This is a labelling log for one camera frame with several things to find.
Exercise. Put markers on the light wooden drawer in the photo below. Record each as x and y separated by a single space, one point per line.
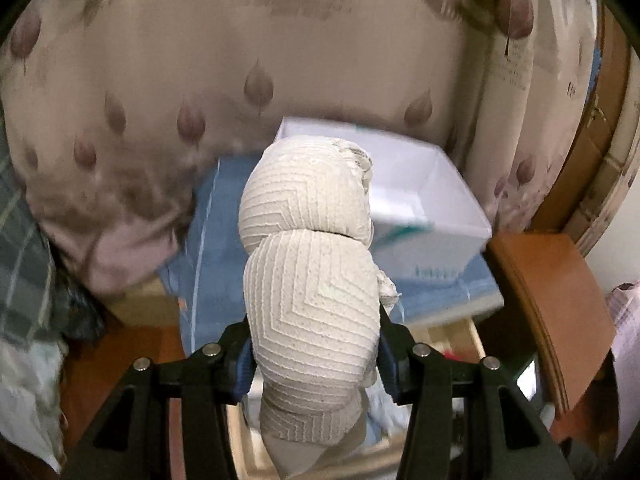
472 335

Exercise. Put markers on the leaf-print quilt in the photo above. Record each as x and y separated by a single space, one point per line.
150 60

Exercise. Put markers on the cream zigzag-textured underwear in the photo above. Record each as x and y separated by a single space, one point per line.
310 300

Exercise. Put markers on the green plaid cloth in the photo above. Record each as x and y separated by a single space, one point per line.
25 260

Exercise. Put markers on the white cardboard box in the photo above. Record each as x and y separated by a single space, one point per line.
430 200

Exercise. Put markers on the blue bed sheet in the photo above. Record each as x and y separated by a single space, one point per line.
220 240

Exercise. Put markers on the wooden headboard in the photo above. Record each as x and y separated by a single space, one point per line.
600 135

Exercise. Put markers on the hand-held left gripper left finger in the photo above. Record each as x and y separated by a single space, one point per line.
242 365

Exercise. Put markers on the brown wooden nightstand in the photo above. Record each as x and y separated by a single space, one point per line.
550 310

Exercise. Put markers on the pink striped cloth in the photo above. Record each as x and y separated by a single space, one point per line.
625 335

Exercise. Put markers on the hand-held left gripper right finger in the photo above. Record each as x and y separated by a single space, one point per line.
387 360

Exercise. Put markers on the white crumpled cloth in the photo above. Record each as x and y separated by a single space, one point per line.
25 400

